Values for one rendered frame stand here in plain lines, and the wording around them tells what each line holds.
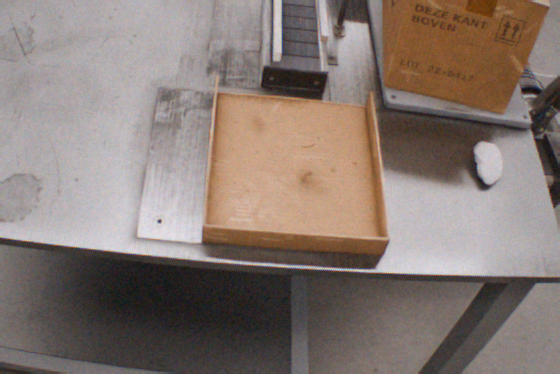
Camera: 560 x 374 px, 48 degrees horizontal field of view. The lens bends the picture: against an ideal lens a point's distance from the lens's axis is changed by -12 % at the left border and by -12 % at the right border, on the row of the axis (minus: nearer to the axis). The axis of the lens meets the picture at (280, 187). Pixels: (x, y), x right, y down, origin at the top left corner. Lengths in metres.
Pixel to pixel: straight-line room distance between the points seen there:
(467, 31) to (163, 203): 0.56
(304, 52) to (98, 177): 0.42
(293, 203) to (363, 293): 0.96
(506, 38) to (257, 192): 0.49
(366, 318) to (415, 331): 0.15
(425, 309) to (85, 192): 1.21
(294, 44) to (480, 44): 0.33
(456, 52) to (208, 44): 0.45
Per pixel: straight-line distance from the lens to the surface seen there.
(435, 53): 1.18
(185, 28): 1.32
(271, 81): 1.19
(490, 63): 1.20
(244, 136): 1.12
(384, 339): 1.92
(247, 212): 1.02
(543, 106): 2.11
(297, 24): 1.27
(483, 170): 1.16
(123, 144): 1.11
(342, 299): 1.95
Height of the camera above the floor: 1.65
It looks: 51 degrees down
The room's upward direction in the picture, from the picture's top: 12 degrees clockwise
